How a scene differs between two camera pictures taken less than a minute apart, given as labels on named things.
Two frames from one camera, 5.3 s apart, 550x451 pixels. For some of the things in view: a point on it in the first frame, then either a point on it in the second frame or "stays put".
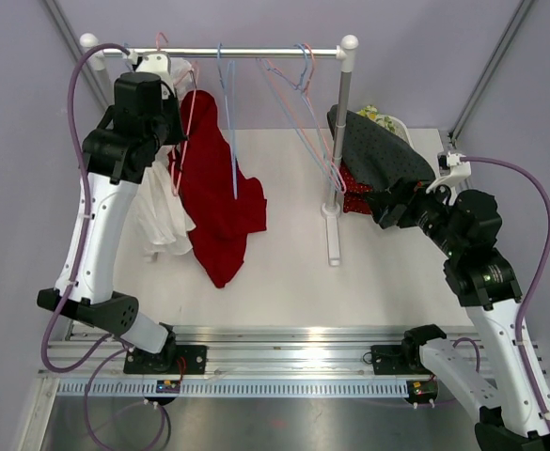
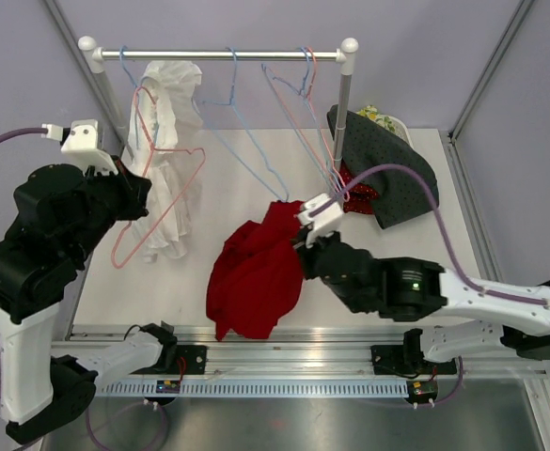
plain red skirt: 222,209 → 256,274
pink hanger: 190,72 → 152,148
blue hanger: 230,119 → 197,105
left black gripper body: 166,128 → 126,200
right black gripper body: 410,193 → 310,256
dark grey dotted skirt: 377,157 stays put
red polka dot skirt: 355,198 stays put
